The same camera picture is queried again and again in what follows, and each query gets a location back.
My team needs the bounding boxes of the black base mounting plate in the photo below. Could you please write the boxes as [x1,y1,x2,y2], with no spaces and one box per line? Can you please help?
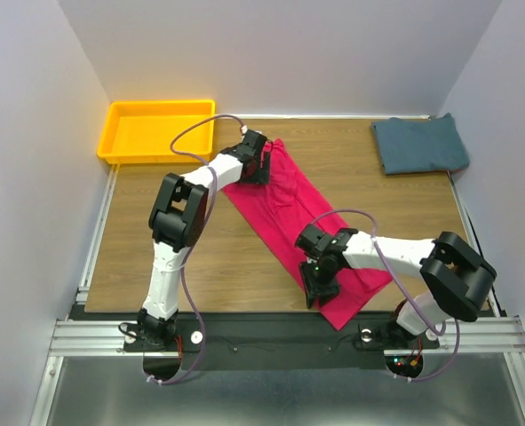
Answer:
[66,310,449,372]

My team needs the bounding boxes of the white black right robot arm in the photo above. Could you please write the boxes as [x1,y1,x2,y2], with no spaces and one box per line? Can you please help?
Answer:
[295,225,497,346]

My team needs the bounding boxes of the yellow plastic tray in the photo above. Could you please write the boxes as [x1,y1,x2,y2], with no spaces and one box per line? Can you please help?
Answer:
[97,99,216,165]

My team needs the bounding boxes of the aluminium frame rails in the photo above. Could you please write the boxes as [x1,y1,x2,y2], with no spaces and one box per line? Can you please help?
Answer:
[44,164,525,425]

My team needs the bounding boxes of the pink t shirt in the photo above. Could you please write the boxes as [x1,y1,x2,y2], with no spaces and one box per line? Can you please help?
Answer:
[223,139,392,331]

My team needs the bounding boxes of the folded teal t shirt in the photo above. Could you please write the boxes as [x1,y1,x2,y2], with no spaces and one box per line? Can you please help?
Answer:
[372,114,470,175]

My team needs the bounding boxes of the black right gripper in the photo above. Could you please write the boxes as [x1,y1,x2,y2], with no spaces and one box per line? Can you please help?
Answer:
[298,256,340,305]

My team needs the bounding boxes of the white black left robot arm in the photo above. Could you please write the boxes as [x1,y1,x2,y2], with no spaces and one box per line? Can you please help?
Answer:
[129,128,270,350]

